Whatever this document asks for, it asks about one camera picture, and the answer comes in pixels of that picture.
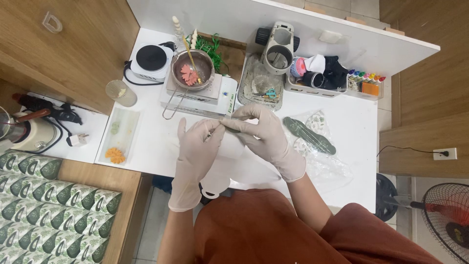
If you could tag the person's left hand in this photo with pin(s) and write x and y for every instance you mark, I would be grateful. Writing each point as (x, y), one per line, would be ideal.
(194, 150)

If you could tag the person's right hand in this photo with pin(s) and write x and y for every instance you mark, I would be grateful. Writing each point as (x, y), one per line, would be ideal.
(271, 143)

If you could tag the dark green clay strip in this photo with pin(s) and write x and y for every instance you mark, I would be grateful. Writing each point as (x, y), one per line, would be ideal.
(230, 129)

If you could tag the white paper sheet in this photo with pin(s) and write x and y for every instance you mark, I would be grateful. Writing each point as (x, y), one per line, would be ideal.
(249, 172)

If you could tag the green leaf vein mould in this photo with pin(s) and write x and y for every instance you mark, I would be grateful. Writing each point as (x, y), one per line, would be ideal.
(311, 136)

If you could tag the clear plastic bag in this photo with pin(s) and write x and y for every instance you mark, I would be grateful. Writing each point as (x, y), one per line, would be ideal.
(326, 165)

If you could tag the white box-shaped appliance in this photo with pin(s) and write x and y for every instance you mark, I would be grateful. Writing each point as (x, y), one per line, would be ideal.
(223, 97)

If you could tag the white plastic organiser basket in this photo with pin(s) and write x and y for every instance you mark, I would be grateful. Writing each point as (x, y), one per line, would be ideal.
(315, 91)

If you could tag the pink clay flower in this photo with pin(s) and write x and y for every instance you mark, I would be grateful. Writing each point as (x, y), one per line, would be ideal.
(188, 75)

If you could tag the black cup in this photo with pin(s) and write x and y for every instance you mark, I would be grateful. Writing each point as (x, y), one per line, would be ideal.
(313, 79)

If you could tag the orange clay flower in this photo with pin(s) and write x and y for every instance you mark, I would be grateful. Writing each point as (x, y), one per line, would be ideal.
(115, 156)

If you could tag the pale green clay pieces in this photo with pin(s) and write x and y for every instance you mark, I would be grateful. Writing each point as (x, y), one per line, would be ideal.
(115, 127)

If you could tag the white cloth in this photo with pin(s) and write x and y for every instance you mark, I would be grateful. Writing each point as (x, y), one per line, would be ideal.
(316, 63)

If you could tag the person's orange shirt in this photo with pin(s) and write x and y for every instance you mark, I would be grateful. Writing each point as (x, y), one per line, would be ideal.
(263, 234)

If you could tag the frosted glass cup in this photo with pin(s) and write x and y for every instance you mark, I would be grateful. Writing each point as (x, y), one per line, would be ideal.
(121, 93)

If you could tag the gold spoon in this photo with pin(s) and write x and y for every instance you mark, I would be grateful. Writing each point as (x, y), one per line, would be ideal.
(190, 55)

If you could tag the grey microscope head black knobs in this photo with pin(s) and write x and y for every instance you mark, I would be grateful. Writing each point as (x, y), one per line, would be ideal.
(278, 47)

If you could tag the black cloth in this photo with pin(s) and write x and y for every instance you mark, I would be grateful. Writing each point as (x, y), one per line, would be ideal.
(335, 71)

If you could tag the white hot plate black top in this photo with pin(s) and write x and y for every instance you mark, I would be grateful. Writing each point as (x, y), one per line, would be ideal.
(151, 60)

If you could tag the green ribbon bundle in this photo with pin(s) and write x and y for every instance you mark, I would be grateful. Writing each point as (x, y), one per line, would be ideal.
(210, 47)

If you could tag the white beaded stick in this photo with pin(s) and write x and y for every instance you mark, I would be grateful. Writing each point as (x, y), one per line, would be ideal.
(194, 38)
(177, 29)

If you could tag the orange small box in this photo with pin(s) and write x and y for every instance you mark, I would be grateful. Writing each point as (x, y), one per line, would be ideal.
(370, 89)

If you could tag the white plug adapter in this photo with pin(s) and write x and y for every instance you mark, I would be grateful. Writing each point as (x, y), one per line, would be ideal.
(78, 139)

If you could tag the black and red heat gun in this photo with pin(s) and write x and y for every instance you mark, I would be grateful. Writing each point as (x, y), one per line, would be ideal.
(40, 102)

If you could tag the black standing fan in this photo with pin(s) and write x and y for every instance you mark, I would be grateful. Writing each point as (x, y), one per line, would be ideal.
(447, 220)

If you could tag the white wall socket with plug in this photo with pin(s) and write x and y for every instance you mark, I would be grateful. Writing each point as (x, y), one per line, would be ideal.
(444, 154)

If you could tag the clear wall hook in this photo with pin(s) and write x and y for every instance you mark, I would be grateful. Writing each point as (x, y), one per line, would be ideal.
(52, 22)

